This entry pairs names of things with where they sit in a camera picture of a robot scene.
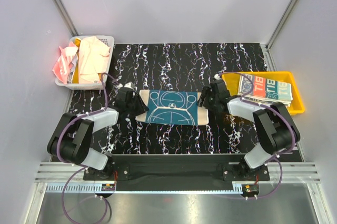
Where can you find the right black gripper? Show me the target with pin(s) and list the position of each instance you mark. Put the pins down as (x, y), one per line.
(205, 93)

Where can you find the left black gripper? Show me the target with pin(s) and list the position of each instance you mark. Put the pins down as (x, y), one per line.
(142, 108)

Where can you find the teal beige Doraemon towel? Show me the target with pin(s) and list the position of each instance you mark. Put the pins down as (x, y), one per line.
(170, 107)

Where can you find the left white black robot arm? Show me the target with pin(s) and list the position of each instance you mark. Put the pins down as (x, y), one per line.
(72, 138)

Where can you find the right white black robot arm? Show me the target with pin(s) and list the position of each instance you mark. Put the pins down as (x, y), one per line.
(275, 128)

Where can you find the folded printed towel in tray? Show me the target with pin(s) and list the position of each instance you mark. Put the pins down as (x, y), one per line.
(266, 91)

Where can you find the peach towel in basket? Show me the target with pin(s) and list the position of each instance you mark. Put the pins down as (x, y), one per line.
(93, 60)

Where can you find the white plastic basket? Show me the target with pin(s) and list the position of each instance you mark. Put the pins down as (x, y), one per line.
(109, 41)

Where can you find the pink striped cloth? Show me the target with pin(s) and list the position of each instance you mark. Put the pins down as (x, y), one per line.
(65, 66)

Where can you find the yellow cloth in basket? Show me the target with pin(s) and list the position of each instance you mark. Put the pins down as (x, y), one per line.
(77, 42)

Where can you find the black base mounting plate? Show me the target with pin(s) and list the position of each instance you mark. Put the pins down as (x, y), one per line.
(178, 173)

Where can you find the yellow plastic tray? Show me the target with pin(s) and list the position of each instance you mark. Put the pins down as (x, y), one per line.
(296, 106)

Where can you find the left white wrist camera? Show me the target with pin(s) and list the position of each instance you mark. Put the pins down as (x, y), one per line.
(130, 85)

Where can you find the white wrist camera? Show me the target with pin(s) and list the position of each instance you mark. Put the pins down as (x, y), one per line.
(217, 77)
(130, 85)

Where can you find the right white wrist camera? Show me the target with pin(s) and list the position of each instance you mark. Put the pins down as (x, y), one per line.
(217, 77)

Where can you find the aluminium front rail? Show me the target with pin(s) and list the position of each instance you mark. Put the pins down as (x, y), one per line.
(59, 177)

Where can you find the left aluminium frame post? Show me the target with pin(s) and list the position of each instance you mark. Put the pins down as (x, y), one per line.
(66, 17)

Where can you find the aluminium frame post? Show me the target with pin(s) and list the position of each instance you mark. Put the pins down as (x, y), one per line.
(283, 20)
(66, 17)

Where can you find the right aluminium frame post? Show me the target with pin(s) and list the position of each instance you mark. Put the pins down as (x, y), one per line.
(283, 20)

